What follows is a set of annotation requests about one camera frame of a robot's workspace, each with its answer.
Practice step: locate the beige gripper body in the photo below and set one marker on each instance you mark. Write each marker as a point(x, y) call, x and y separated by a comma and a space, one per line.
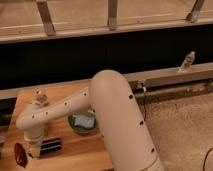
point(35, 149)

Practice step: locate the black white striped eraser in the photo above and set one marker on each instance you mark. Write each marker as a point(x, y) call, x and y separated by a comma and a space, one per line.
point(50, 145)

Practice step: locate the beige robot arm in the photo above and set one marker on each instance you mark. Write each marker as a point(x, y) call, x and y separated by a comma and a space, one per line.
point(122, 126)

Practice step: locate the dark red oval object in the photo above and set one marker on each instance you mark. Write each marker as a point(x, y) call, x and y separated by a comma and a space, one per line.
point(20, 155)

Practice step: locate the pale cloth in bowl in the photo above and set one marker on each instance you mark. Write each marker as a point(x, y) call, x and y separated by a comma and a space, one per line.
point(84, 121)

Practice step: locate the green bowl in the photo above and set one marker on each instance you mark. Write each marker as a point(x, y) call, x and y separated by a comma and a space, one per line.
point(78, 129)

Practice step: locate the clear bottle on ledge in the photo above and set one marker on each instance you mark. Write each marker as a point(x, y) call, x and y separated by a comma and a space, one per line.
point(187, 62)

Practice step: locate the left metal bracket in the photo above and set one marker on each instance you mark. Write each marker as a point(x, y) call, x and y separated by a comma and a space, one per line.
point(44, 12)

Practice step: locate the metal bracket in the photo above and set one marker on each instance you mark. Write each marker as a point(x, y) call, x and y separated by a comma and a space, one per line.
point(44, 12)
point(193, 15)
point(112, 14)

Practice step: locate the middle metal bracket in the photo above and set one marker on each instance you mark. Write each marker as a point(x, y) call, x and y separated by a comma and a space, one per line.
point(112, 14)

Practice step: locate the right metal bracket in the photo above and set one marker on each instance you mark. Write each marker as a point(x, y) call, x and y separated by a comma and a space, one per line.
point(193, 15)

